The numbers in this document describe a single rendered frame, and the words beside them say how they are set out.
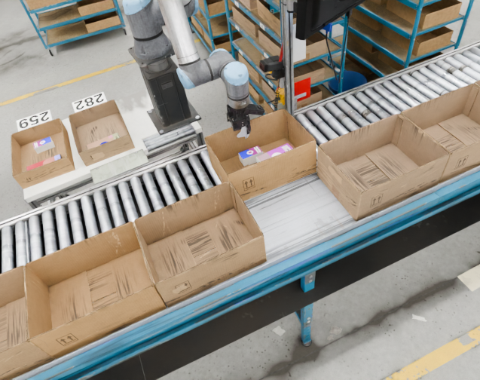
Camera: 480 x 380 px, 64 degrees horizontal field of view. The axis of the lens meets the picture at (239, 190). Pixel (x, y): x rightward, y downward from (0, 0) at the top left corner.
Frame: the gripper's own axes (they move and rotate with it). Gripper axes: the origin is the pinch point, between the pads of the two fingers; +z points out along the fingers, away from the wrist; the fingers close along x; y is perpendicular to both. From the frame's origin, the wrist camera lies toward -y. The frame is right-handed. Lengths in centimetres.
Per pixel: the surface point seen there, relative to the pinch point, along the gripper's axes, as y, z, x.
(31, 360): 103, -4, 59
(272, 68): -28.9, -6.1, -29.9
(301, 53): -45, -9, -31
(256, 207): 12.1, 5.0, 35.1
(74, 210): 88, 24, -15
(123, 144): 54, 22, -45
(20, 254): 114, 22, -1
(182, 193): 36.2, 21.8, 1.2
